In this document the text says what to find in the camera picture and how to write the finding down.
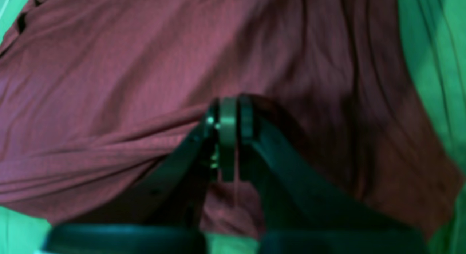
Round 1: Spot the green table cloth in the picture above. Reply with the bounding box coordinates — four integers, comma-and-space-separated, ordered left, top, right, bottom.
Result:
0, 0, 466, 254

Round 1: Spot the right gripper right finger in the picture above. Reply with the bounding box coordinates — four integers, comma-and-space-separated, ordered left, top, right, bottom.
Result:
238, 95, 419, 234

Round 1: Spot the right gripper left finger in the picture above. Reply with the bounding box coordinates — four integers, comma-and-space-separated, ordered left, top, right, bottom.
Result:
66, 97, 238, 228

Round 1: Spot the red T-shirt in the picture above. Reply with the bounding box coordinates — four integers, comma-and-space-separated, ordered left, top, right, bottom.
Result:
0, 0, 463, 240

